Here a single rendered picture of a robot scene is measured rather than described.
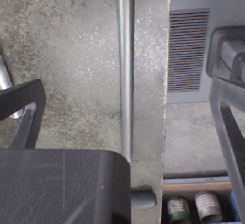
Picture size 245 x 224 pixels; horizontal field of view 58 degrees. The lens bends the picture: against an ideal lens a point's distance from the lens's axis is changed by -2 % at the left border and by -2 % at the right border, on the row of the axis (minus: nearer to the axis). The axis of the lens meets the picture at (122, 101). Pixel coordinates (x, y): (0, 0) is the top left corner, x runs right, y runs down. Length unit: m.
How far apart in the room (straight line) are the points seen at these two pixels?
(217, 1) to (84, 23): 0.73
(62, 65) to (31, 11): 0.06
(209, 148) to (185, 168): 0.28
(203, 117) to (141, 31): 1.33
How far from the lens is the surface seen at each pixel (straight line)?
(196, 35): 0.92
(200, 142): 1.69
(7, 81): 0.26
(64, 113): 0.28
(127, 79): 0.23
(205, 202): 1.92
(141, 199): 0.38
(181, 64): 0.96
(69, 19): 0.22
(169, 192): 1.92
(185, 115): 1.48
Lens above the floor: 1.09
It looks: 53 degrees down
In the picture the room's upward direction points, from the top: 179 degrees counter-clockwise
